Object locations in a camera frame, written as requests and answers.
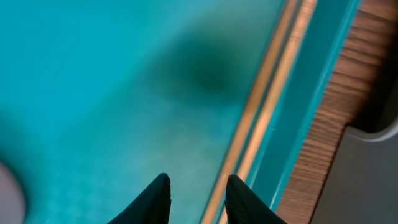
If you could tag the wooden chopstick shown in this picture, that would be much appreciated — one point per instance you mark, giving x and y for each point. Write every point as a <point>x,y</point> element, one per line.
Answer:
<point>249,112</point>
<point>280,72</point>

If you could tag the grey dishwasher rack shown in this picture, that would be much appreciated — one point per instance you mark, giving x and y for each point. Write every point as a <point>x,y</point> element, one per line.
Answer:
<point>361,186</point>

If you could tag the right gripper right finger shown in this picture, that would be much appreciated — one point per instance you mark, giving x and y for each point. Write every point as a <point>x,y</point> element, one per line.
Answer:
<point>243,206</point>

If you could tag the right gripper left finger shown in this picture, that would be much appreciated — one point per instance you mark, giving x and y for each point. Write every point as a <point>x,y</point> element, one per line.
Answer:
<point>151,206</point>

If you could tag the pink bowl with food scraps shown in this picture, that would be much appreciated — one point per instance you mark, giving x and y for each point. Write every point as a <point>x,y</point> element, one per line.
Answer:
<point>13,207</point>

